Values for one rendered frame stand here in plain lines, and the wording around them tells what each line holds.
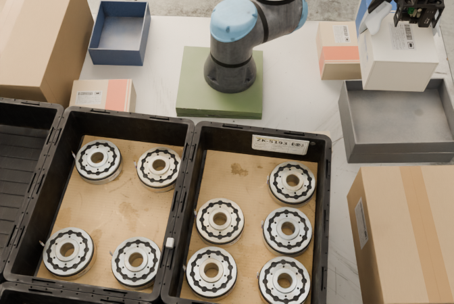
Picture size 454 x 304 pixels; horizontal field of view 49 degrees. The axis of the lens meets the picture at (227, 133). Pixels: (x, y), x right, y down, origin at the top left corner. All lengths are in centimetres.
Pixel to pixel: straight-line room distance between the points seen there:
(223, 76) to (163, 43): 28
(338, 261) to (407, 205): 22
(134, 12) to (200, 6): 108
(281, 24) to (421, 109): 44
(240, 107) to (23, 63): 56
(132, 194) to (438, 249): 66
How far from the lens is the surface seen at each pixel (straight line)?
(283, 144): 111
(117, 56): 150
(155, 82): 147
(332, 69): 144
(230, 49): 128
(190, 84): 140
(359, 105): 138
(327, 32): 150
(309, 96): 144
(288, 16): 133
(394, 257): 109
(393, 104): 141
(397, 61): 98
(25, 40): 139
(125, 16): 165
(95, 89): 139
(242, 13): 127
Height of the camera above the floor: 185
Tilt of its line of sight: 58 degrees down
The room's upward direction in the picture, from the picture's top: 1 degrees counter-clockwise
